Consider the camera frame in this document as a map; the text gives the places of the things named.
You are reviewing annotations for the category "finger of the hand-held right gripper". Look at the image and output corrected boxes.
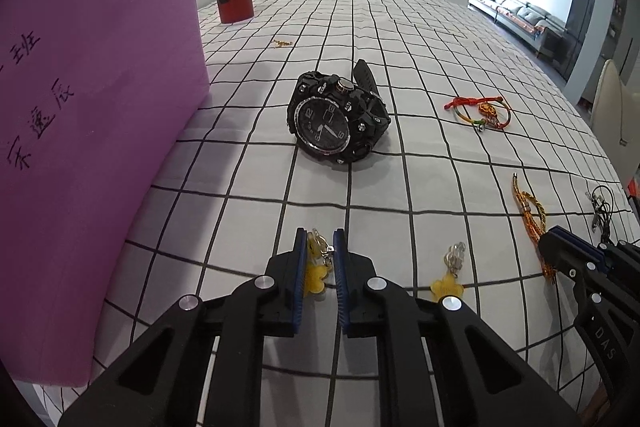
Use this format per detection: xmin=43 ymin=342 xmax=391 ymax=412
xmin=599 ymin=239 xmax=640 ymax=279
xmin=538 ymin=227 xmax=608 ymax=290

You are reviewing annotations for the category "red cord charm bracelet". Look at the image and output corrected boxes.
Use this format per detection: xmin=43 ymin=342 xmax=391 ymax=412
xmin=444 ymin=96 xmax=506 ymax=132

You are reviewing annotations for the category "yellow flower earring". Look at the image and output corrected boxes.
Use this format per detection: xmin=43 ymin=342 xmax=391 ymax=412
xmin=430 ymin=242 xmax=467 ymax=301
xmin=305 ymin=229 xmax=335 ymax=297

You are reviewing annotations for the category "yellow braided bracelet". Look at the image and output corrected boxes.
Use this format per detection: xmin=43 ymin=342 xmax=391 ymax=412
xmin=511 ymin=173 xmax=558 ymax=280

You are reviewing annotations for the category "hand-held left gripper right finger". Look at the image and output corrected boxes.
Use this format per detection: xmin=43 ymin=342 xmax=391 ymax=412
xmin=332 ymin=228 xmax=583 ymax=427

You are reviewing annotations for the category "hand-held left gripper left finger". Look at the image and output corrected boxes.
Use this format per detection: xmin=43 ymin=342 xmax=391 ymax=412
xmin=57 ymin=227 xmax=308 ymax=427

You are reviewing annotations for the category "dark tall cabinet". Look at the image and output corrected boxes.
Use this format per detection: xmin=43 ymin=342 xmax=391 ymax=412
xmin=565 ymin=0 xmax=597 ymax=80

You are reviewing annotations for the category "black cord necklace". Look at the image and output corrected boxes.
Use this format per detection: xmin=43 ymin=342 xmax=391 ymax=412
xmin=585 ymin=185 xmax=619 ymax=245

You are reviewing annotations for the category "beige chair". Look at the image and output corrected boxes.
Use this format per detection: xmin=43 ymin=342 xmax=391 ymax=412
xmin=589 ymin=59 xmax=640 ymax=188

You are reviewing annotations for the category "white checked tablecloth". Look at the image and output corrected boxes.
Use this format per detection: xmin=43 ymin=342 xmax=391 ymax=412
xmin=30 ymin=0 xmax=636 ymax=427

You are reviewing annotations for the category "black wrist watch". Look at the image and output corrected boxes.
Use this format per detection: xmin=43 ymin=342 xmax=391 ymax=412
xmin=286 ymin=59 xmax=392 ymax=165

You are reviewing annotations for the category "grey sofa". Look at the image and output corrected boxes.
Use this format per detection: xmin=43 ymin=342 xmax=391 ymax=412
xmin=470 ymin=0 xmax=568 ymax=58

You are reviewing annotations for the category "pink plastic bin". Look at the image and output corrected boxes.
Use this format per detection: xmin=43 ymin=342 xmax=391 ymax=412
xmin=0 ymin=0 xmax=213 ymax=388

